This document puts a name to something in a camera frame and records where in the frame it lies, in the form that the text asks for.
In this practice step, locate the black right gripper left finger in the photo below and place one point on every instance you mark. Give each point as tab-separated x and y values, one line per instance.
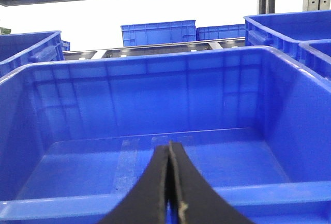
146	202

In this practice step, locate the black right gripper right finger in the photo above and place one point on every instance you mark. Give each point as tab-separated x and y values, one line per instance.
194	200

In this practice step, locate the blue plastic target bin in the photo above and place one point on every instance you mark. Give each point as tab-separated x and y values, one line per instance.
77	135

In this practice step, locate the blue crate far right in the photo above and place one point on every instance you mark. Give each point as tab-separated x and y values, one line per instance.
220	32

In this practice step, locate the blue crate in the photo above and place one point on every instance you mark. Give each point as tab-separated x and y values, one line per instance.
220	32
158	33

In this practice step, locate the blue crate far centre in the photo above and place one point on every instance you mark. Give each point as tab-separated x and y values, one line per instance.
158	33

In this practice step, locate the blue bin near right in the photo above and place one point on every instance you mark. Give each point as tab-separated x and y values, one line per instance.
316	56

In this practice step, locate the blue bin far right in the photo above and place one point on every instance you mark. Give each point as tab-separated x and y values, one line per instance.
285	31

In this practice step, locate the blue bin rear left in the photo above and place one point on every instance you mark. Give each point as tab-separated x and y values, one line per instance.
21	49

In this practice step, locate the metal roller rack frame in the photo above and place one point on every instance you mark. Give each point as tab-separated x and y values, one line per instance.
166	48

